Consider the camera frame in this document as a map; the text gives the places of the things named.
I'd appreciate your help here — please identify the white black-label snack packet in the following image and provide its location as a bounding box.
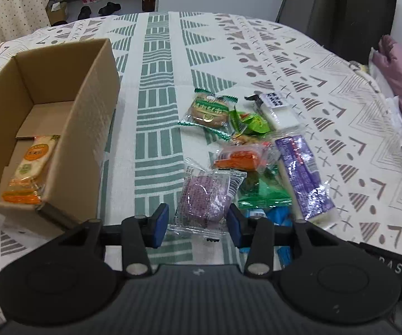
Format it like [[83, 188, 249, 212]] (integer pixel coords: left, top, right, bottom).
[[244, 91, 301, 130]]

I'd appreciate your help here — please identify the long purple snack packet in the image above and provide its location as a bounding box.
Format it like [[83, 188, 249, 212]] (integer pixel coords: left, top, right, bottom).
[[274, 135, 337, 227]]

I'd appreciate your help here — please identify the orange cream snack packet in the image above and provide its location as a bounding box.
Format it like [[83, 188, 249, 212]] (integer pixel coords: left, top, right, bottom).
[[1, 135, 61, 206]]

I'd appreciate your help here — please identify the dark green packet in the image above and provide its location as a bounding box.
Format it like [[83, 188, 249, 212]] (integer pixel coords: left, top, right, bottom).
[[237, 167, 292, 206]]

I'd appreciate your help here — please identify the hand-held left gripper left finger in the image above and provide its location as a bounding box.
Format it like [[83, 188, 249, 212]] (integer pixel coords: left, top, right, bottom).
[[59, 203, 169, 279]]

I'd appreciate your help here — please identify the white crumpled bag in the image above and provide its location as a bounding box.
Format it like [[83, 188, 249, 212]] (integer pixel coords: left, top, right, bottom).
[[384, 94, 402, 134]]

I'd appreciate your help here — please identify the dark grey sofa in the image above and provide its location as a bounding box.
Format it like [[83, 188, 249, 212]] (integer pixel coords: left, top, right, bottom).
[[276, 0, 397, 74]]

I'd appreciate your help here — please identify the small tan snack packet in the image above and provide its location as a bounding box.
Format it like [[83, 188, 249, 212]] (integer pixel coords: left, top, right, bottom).
[[233, 133, 262, 146]]

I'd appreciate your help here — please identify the pink cloth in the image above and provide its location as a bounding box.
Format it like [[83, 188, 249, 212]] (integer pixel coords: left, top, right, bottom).
[[377, 35, 402, 133]]

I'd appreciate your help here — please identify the small open cardboard box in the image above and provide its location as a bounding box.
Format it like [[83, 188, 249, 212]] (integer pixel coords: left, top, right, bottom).
[[45, 0, 68, 25]]

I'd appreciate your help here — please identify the round purple cake packet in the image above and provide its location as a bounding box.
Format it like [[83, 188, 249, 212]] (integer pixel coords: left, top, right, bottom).
[[168, 157, 247, 241]]

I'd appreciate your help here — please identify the round brown cake packet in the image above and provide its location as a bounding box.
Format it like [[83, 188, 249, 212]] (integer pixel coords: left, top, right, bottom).
[[178, 88, 237, 142]]

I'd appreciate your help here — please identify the blue snack packet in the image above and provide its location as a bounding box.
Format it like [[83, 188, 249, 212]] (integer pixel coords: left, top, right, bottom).
[[239, 206, 294, 269]]

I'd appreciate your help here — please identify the small bright green packet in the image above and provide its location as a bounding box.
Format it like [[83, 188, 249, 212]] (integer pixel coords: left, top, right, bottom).
[[229, 106, 271, 137]]

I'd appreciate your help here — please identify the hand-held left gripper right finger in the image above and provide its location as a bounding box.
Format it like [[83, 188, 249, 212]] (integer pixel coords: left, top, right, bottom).
[[228, 204, 345, 277]]

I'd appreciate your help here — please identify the orange clear-wrap snack packet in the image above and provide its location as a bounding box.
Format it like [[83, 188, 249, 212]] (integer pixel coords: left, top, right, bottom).
[[213, 141, 280, 171]]

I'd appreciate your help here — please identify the brown cardboard box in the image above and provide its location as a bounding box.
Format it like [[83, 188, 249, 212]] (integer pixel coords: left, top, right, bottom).
[[0, 38, 121, 240]]

